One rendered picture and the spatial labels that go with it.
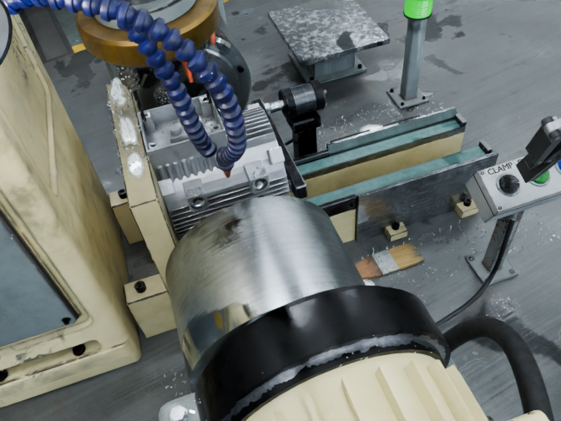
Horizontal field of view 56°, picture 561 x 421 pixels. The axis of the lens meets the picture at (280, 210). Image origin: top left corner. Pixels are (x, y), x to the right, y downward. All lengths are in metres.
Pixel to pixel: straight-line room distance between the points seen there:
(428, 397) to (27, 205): 0.50
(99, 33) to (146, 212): 0.23
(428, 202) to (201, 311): 0.60
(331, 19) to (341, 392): 1.26
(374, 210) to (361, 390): 0.72
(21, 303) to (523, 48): 1.38
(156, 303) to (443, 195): 0.58
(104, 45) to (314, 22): 0.89
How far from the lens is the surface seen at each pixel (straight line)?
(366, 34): 1.43
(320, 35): 1.43
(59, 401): 1.02
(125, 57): 0.67
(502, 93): 1.47
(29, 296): 0.79
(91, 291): 0.80
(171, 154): 0.80
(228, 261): 0.61
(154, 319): 0.96
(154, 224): 0.75
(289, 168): 0.89
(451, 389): 0.34
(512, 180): 0.84
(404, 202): 1.04
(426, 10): 1.26
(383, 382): 0.32
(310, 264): 0.60
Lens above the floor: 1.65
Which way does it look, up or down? 49 degrees down
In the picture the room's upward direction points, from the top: 7 degrees counter-clockwise
